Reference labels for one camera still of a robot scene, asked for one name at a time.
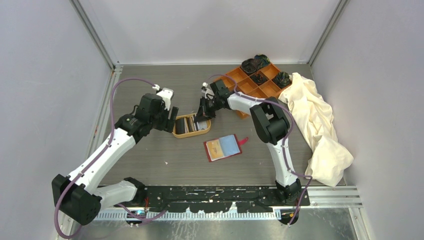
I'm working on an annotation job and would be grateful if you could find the dark green rolled sock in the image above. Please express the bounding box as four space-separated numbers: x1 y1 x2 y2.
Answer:
254 54 271 69

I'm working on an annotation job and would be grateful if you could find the dark rolled sock in tray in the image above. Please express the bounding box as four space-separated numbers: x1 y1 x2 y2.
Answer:
250 73 269 86

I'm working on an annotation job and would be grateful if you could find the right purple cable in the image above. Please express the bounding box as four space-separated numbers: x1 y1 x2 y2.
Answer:
206 73 314 226

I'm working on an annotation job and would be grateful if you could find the oval wooden card tray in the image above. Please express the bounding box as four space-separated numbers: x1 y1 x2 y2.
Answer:
172 113 212 139

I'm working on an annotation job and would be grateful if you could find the red card holder wallet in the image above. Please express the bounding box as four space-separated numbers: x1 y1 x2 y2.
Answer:
203 134 249 163

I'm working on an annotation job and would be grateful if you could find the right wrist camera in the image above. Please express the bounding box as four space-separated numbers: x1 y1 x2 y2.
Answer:
201 82 214 99

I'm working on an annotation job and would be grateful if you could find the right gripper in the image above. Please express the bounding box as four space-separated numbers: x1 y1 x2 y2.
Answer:
194 96 221 124

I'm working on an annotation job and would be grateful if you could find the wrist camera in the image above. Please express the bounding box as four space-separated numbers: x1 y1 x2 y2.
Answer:
201 82 214 99
152 84 174 111

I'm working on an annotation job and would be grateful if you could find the purple cable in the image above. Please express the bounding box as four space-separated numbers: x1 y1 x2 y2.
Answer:
206 73 314 226
53 77 160 240

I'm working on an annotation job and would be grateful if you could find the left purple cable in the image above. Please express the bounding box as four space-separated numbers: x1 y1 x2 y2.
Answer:
53 77 160 240

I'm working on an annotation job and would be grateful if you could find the cream cloth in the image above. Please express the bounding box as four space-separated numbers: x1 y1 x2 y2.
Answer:
278 72 354 187

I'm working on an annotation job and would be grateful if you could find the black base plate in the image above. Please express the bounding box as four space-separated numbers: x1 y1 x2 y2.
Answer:
123 185 310 213

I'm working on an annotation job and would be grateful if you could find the black card in tray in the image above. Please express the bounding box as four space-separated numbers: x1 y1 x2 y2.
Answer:
175 117 186 135

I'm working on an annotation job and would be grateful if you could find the dark camouflage rolled sock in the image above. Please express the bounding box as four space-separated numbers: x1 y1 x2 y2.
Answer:
271 71 292 89

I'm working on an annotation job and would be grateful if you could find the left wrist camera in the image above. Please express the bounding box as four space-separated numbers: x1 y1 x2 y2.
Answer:
152 84 174 111

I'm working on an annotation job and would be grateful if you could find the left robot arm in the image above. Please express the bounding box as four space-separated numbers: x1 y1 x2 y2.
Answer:
52 88 178 226

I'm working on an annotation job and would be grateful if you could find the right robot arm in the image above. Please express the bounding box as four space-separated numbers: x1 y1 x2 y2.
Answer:
194 79 303 206

